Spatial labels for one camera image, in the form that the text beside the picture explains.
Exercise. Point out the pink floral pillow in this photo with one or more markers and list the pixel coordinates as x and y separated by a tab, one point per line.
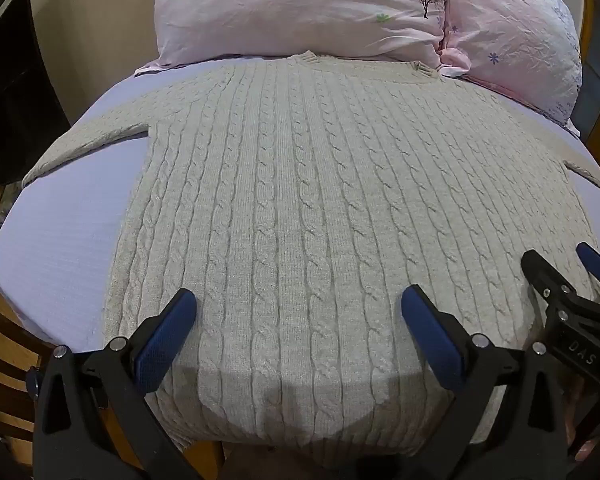
300	10
515	35

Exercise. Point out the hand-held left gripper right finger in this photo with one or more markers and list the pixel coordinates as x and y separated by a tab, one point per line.
432	340

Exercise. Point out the dark cabinet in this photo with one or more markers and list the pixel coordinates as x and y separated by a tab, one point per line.
15	95

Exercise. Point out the wooden slatted frame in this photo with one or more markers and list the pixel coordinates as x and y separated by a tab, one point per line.
5	355

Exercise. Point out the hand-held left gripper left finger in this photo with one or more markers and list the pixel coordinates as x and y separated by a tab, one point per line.
164	342

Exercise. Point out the lavender bed sheet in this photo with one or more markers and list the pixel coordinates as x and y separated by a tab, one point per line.
65	230

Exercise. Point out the person's right hand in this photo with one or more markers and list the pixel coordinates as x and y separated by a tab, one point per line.
586	425

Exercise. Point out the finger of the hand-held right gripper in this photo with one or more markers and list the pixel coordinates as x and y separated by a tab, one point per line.
545	275
597	262

